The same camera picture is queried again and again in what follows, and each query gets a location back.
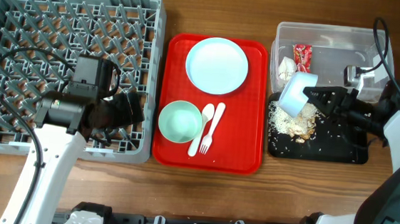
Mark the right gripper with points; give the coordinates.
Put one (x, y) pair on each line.
(339, 102)

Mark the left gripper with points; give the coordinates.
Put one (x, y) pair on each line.
(125, 117)

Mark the light blue bowl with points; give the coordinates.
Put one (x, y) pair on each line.
(292, 99)

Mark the rice and peanut shells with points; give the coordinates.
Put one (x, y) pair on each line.
(300, 128)

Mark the white tissue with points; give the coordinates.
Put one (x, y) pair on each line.
(286, 69)

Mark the red snack wrapper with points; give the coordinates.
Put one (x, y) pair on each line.
(303, 57)

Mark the green bowl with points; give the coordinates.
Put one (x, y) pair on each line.
(179, 121)

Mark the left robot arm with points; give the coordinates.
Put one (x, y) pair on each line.
(64, 123)

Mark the grey dishwasher rack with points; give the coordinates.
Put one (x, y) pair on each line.
(40, 42)

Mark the black tray bin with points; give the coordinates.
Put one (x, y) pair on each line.
(333, 142)

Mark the clear plastic bin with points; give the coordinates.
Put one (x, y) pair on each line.
(333, 49)

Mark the white plastic spoon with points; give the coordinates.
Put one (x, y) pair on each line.
(207, 114)

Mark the white plastic fork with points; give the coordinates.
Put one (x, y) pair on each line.
(207, 140)

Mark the red serving tray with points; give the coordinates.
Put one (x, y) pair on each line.
(237, 143)

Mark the light blue plate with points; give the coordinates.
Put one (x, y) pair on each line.
(216, 66)

